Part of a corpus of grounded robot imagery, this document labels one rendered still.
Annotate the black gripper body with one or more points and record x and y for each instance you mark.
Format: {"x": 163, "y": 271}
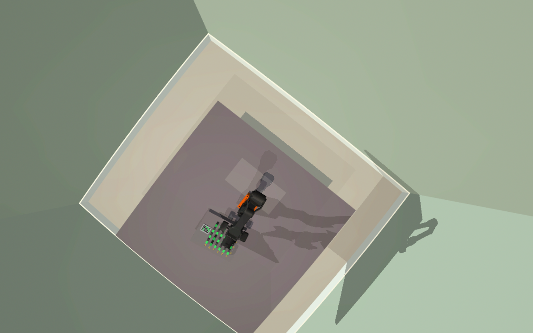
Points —
{"x": 224, "y": 226}

